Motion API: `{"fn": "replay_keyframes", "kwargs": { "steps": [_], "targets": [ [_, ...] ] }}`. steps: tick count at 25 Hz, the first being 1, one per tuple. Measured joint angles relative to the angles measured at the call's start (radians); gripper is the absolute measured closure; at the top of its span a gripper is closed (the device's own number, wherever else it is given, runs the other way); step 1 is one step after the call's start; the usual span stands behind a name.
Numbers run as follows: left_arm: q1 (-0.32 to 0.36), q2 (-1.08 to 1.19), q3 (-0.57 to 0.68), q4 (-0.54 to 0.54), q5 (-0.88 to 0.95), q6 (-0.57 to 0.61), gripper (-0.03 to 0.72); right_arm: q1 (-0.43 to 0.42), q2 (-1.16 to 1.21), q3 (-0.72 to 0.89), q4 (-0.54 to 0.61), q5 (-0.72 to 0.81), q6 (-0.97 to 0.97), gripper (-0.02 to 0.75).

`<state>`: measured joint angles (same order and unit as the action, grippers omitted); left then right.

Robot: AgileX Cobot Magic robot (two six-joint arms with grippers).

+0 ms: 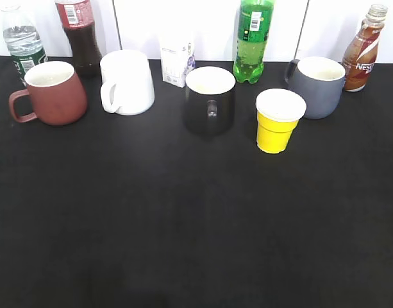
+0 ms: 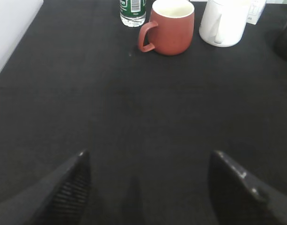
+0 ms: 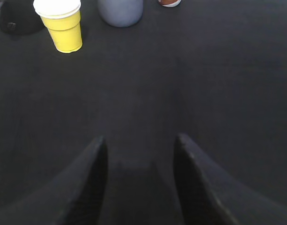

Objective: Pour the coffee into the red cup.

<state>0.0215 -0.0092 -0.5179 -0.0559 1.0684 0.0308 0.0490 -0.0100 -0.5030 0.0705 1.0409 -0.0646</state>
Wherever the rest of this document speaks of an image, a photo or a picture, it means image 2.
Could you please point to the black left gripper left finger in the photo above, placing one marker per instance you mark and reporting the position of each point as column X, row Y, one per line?
column 59, row 198

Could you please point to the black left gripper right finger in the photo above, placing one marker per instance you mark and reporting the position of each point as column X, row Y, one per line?
column 240, row 198

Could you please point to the red ceramic mug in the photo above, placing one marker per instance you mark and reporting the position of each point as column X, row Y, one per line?
column 170, row 27

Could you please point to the white ceramic mug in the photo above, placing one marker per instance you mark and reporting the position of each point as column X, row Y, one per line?
column 223, row 22

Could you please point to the dark cola bottle red label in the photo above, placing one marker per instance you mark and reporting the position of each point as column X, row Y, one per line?
column 280, row 44

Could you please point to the white milk carton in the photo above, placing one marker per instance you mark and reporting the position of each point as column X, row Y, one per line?
column 255, row 11

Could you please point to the clear water bottle green label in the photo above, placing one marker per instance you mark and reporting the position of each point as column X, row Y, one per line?
column 132, row 12

